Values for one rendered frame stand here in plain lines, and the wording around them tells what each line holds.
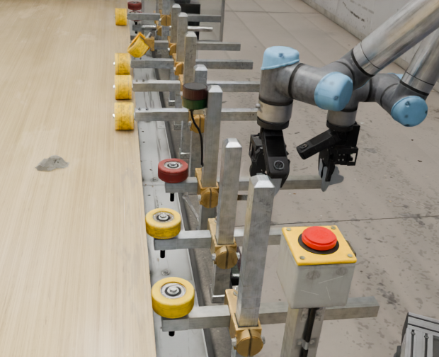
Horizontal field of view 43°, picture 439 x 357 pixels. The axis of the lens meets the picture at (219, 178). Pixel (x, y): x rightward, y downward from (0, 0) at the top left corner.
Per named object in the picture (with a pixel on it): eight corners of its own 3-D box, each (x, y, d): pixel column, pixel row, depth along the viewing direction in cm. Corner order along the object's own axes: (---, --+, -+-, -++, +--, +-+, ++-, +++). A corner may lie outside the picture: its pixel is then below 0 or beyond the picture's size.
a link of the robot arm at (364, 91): (373, 71, 139) (340, 70, 138) (365, 112, 144) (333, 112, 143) (362, 61, 146) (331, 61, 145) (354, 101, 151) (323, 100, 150)
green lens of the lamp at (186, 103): (204, 100, 139) (204, 92, 138) (208, 109, 134) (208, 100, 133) (180, 100, 138) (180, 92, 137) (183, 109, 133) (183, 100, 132)
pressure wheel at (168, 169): (185, 193, 157) (186, 156, 151) (187, 207, 150) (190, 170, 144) (156, 193, 155) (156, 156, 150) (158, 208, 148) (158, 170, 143)
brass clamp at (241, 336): (249, 306, 115) (252, 287, 113) (265, 355, 104) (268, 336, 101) (220, 308, 114) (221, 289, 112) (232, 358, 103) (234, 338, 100)
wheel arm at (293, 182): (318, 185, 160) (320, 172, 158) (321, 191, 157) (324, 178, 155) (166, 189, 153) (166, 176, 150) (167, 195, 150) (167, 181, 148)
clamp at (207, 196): (212, 183, 158) (212, 167, 155) (219, 208, 146) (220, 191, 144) (192, 183, 157) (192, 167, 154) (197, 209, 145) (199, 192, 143)
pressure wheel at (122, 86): (131, 69, 186) (132, 88, 182) (131, 85, 192) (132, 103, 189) (112, 69, 185) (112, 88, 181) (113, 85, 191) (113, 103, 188)
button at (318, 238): (328, 236, 67) (330, 224, 66) (339, 256, 64) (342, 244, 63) (296, 237, 67) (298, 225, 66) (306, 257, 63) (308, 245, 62)
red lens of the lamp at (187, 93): (204, 91, 138) (205, 82, 137) (208, 100, 133) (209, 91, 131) (180, 91, 137) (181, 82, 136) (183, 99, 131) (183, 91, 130)
